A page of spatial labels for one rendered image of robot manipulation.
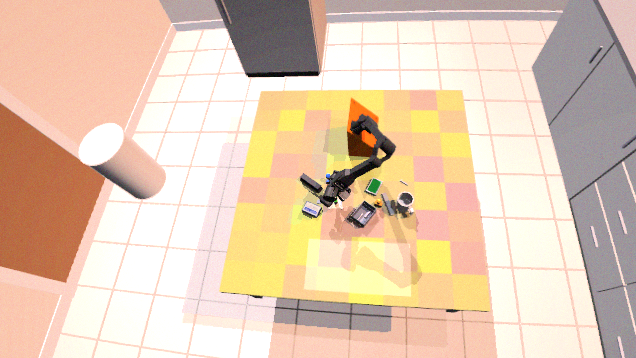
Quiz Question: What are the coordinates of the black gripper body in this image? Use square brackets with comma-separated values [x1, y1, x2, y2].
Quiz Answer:
[320, 196, 333, 208]

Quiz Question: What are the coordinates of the white mug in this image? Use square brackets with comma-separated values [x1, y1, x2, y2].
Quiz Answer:
[397, 192, 414, 216]

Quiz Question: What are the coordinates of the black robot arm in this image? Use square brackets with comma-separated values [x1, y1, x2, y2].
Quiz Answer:
[323, 113, 397, 202]

